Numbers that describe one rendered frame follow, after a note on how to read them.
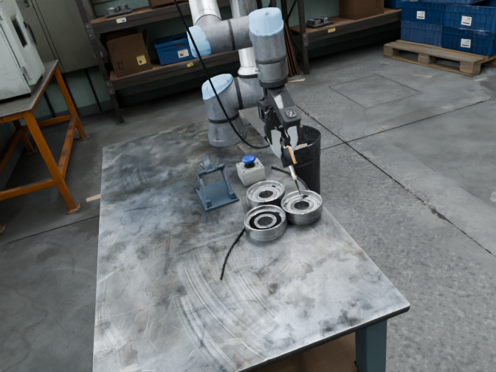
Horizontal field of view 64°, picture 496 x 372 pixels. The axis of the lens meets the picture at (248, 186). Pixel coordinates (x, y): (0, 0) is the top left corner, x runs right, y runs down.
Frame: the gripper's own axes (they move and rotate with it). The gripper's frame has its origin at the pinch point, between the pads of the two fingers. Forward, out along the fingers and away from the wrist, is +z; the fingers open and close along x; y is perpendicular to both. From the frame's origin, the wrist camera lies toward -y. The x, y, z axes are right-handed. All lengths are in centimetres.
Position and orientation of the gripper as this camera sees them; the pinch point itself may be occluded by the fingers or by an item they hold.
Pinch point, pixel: (286, 153)
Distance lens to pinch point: 106.2
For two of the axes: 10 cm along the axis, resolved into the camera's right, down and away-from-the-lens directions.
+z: 1.6, 8.4, 5.2
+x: -9.3, 3.1, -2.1
